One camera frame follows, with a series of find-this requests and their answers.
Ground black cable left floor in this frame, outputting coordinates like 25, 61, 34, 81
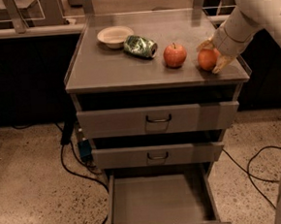
11, 117, 112, 224

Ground orange fruit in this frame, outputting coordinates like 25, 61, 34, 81
198, 48, 220, 71

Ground top grey drawer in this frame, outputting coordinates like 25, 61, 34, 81
77, 101, 239, 139

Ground white bowl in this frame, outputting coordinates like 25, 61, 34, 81
97, 26, 134, 49

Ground middle grey drawer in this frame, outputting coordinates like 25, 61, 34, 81
92, 142, 224, 170

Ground blue power box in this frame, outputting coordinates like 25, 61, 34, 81
76, 128, 93, 162

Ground grey drawer cabinet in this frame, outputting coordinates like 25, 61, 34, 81
58, 3, 260, 188

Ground bottom grey drawer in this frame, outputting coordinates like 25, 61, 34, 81
108, 165, 232, 224

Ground black cable floor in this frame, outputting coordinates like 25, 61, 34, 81
222, 144, 281, 214
11, 117, 112, 224

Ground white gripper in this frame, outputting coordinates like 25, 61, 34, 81
197, 7, 263, 74

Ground red apple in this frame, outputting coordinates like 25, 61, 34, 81
163, 43, 187, 69

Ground crushed green can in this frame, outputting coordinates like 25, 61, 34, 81
123, 35, 158, 59

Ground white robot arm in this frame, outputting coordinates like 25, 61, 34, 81
197, 0, 281, 224

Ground black cable right floor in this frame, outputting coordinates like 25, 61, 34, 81
222, 144, 281, 214

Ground grey drawer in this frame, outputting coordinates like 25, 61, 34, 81
77, 101, 239, 139
108, 165, 232, 224
92, 142, 224, 170

